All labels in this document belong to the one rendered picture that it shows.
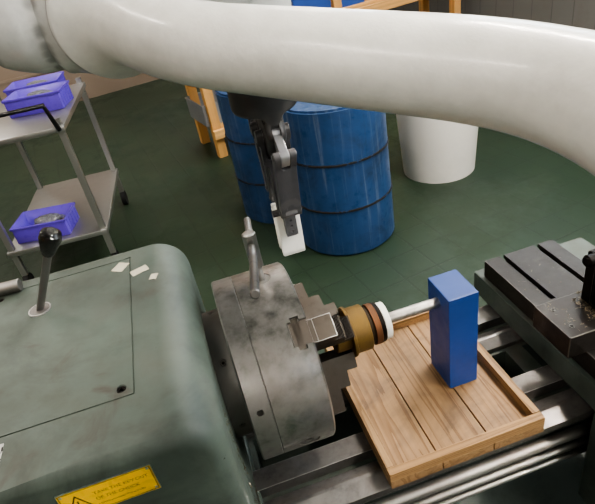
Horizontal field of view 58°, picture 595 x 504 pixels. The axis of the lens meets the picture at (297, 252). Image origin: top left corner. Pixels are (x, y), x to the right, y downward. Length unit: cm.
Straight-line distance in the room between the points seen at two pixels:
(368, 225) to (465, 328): 202
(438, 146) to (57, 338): 304
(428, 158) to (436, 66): 335
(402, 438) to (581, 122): 83
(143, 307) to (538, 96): 68
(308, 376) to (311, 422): 8
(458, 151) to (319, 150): 120
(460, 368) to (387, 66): 85
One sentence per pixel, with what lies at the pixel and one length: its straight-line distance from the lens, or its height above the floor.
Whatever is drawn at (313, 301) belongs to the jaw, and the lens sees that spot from 101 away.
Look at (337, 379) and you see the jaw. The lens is 98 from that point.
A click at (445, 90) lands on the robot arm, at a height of 164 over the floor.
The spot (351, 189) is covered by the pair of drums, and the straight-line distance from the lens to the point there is 287.
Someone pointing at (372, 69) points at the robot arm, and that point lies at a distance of 32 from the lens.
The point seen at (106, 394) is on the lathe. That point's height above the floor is 125.
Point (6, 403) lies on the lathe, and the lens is 82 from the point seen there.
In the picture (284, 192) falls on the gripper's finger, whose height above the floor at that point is 147.
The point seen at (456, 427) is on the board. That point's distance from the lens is 108.
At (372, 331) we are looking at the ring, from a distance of 95.
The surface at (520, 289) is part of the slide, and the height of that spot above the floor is 97.
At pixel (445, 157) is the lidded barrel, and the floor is 19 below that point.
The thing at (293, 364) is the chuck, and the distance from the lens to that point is 81.
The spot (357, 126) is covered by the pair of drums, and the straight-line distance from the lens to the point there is 276.
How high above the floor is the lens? 174
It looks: 33 degrees down
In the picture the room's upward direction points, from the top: 11 degrees counter-clockwise
